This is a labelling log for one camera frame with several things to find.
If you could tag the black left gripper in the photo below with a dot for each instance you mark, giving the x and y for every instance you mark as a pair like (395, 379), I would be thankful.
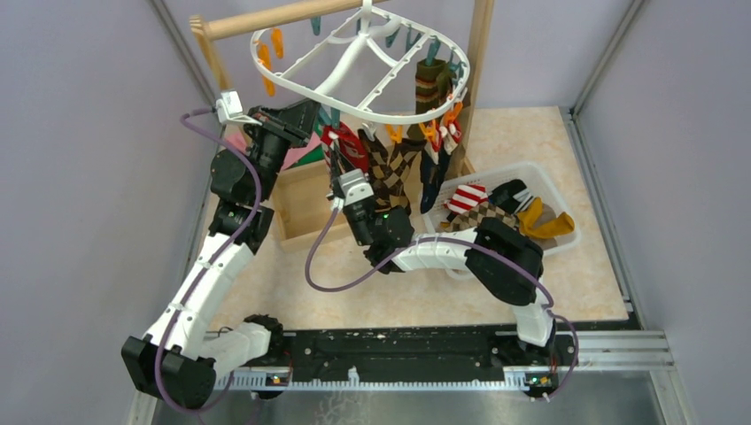
(292, 124)

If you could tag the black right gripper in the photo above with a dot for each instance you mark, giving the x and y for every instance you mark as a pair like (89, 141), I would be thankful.
(336, 168)

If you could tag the red white striped sock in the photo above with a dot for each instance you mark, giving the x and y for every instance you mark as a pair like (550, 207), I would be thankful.
(328, 137)

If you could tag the teal clothes clip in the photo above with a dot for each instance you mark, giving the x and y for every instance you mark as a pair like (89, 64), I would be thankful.
(335, 119)
(323, 116)

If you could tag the brown argyle sock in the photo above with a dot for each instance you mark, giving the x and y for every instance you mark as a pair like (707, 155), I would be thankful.
(378, 169)
(399, 166)

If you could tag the white clothes clip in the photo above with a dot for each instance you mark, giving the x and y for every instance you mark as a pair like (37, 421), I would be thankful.
(369, 129)

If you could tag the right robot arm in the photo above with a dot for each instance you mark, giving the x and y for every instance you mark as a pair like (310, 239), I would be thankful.
(508, 264)

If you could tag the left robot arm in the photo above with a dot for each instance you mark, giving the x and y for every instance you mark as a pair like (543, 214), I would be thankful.
(172, 360)

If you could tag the wooden hanger rack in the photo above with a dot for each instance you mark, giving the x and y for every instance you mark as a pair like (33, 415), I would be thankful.
(300, 208)

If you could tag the orange clothes clip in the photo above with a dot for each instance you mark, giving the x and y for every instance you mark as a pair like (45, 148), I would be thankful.
(431, 134)
(395, 133)
(451, 115)

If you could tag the orange clip at back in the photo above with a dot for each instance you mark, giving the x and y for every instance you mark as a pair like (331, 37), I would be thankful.
(265, 60)

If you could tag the white round clip hanger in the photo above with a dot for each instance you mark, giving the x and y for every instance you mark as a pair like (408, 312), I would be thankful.
(356, 64)

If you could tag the green cloth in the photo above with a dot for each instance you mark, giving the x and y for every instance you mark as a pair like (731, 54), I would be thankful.
(313, 156)

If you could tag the pink cloth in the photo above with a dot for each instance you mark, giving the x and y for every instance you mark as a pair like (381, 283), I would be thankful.
(237, 141)

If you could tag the navy white red hanging sock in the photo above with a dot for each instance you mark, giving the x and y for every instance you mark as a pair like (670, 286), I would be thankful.
(435, 164)

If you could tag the olive striped hanging sock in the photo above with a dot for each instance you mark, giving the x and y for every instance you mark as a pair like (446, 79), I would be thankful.
(433, 83)

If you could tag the beige argyle sock in basket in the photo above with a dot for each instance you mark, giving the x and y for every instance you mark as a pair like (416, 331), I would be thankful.
(475, 215)

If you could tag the black sock in basket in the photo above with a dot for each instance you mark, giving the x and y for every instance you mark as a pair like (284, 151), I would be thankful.
(512, 197)

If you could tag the yellow sock in basket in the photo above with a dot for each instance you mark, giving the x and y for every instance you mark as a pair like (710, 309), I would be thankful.
(539, 221)

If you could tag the white plastic laundry basket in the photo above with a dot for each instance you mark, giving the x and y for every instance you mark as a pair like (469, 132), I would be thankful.
(536, 178)

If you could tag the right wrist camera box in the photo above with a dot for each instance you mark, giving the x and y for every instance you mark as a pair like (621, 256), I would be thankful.
(351, 180)

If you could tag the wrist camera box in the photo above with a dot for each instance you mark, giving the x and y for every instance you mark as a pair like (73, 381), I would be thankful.
(228, 108)
(351, 180)

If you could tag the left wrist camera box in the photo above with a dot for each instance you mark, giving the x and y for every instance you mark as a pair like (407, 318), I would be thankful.
(228, 108)

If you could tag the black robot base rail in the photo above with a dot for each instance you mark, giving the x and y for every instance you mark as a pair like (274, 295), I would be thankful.
(457, 358)

